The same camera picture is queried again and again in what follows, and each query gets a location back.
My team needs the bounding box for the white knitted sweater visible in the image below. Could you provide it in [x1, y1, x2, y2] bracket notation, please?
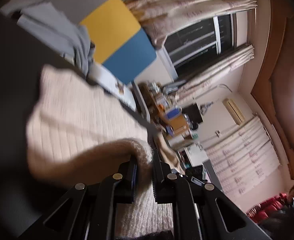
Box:
[26, 65, 173, 238]

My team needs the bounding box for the beige cloth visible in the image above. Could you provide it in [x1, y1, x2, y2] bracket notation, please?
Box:
[154, 133, 185, 175]

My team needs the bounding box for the cluttered wooden desk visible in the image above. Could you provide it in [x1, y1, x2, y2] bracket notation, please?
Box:
[138, 82, 203, 140]

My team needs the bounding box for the red sofa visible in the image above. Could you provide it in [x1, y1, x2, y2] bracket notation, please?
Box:
[246, 193, 287, 224]

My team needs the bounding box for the dark round table mat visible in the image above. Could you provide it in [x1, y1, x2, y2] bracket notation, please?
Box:
[0, 14, 98, 239]

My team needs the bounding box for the white pillow with print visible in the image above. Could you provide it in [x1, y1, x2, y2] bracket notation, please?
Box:
[87, 62, 137, 112]

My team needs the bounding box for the seated person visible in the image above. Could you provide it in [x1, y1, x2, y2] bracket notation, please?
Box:
[258, 185, 294, 239]

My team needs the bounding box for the grey yellow blue headboard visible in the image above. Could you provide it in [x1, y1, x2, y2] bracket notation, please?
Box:
[46, 0, 156, 84]

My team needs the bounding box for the floral window curtain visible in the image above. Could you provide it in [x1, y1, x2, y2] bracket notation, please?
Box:
[126, 0, 257, 48]

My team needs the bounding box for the grey blue garment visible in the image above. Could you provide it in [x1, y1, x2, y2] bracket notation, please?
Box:
[0, 0, 95, 75]

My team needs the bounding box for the wall air conditioner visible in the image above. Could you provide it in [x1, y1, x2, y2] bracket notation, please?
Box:
[223, 99, 245, 125]

